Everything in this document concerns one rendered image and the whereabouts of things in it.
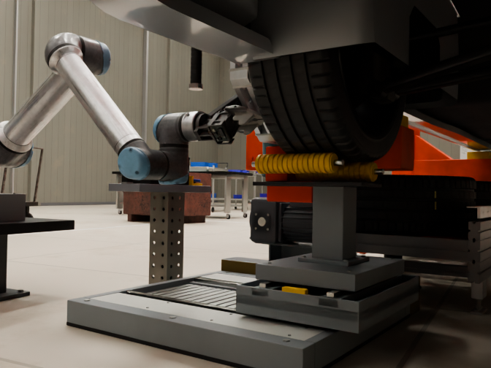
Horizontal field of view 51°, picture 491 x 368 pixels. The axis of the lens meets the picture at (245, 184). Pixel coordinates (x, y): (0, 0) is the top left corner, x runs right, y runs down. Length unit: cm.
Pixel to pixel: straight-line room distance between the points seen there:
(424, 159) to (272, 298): 270
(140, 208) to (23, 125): 491
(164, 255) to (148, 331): 70
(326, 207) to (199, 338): 52
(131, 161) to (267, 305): 55
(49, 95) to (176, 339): 105
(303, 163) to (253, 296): 39
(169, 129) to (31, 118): 71
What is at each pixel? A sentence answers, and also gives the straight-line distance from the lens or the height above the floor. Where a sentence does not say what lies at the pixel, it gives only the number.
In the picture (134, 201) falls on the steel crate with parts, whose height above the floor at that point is 27.
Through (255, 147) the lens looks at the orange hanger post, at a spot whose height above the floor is 62.
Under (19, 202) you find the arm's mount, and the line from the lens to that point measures 217.
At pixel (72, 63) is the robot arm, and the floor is 82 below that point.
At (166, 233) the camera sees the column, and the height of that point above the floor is 25.
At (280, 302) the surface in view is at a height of 14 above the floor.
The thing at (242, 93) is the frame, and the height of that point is 70.
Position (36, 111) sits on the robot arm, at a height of 71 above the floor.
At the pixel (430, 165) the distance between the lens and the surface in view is 393.
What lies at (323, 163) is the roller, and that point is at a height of 51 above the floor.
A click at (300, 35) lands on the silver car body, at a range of 118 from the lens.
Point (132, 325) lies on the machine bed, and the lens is 154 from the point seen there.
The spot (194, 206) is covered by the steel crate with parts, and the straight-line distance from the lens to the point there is 684.
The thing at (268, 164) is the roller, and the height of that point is 51.
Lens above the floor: 43
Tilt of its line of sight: 1 degrees up
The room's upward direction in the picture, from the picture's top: 1 degrees clockwise
